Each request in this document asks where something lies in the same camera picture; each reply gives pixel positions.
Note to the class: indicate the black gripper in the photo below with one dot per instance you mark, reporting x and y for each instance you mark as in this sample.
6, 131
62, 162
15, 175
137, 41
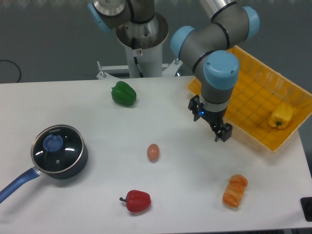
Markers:
223, 131

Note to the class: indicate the glass pot lid blue knob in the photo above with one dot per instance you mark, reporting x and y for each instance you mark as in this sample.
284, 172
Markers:
56, 148

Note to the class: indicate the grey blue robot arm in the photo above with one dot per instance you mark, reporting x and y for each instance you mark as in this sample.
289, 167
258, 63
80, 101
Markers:
204, 52

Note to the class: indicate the yellow plastic basket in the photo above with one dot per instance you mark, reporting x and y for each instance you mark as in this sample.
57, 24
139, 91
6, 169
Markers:
258, 91

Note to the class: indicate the brown egg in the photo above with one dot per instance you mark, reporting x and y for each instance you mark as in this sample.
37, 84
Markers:
153, 152

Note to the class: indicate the yellow bell pepper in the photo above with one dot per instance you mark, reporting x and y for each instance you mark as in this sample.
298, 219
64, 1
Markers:
281, 116

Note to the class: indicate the orange croissant bread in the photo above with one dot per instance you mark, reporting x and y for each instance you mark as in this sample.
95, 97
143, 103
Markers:
234, 191

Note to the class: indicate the green bell pepper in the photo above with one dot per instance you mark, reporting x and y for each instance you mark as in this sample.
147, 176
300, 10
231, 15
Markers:
123, 94

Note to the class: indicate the red bell pepper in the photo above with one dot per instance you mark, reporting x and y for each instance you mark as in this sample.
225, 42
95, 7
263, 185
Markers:
136, 201

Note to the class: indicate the black device at table edge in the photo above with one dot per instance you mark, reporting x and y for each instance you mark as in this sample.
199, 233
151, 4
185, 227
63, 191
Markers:
306, 204

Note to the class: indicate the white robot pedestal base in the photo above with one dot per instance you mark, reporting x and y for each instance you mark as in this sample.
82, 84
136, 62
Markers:
143, 48

